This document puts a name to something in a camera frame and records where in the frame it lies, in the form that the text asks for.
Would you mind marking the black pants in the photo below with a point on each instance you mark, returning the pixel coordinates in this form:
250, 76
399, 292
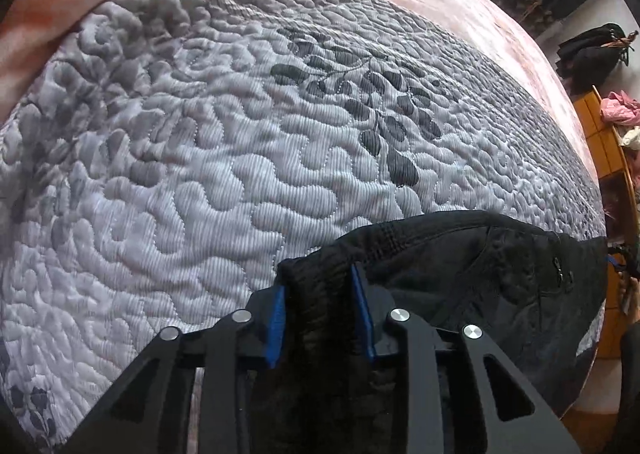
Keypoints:
537, 293

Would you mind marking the pink clothes pile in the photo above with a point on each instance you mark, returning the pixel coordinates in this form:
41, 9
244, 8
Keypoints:
619, 109

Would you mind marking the orange wooden dresser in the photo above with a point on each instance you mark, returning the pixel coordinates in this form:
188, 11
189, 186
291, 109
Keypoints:
621, 215

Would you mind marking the white clothing on dresser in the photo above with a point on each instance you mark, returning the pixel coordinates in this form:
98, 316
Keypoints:
631, 139

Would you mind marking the grey quilted bedspread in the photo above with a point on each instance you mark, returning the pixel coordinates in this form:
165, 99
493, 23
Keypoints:
172, 153

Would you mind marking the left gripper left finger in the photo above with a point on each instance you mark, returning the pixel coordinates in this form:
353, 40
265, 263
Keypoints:
179, 375

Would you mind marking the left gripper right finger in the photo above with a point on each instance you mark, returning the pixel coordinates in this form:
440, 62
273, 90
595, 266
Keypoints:
455, 391

